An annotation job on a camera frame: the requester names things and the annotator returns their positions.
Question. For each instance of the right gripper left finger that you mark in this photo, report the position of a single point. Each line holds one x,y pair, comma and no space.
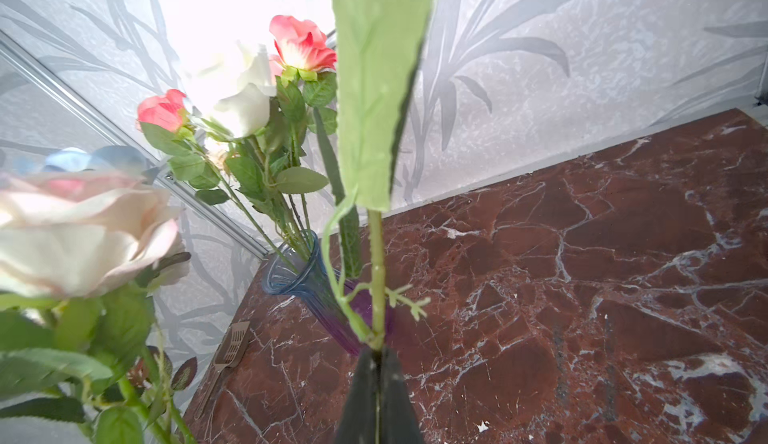
358,423

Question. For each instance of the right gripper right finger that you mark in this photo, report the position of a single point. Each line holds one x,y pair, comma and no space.
398,422

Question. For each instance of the purple glass vase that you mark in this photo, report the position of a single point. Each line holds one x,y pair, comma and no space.
290,275

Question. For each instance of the large pale pink rose stem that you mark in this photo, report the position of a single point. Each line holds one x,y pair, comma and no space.
81,256

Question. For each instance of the cream white rose stem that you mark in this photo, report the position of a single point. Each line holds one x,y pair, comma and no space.
230,83

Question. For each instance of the red pink rose stem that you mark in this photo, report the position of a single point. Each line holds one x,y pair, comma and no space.
163,110

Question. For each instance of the coral pink rose stem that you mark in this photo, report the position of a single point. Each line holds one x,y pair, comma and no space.
304,68

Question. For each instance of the small magenta rose stem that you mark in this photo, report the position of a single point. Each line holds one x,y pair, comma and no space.
378,49

